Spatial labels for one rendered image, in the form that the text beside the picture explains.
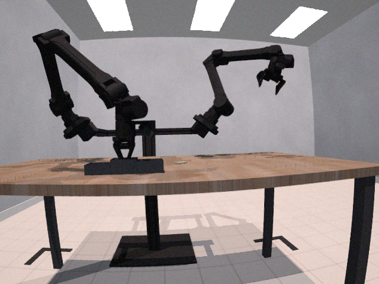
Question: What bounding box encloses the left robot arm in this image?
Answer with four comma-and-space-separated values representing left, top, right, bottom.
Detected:
198, 45, 294, 129

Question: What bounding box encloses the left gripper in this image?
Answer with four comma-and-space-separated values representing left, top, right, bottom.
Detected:
256, 68, 285, 95

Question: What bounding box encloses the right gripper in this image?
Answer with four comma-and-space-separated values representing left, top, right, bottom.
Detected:
113, 120, 135, 160

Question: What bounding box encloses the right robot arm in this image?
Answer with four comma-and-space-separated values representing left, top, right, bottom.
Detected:
33, 29, 156, 138

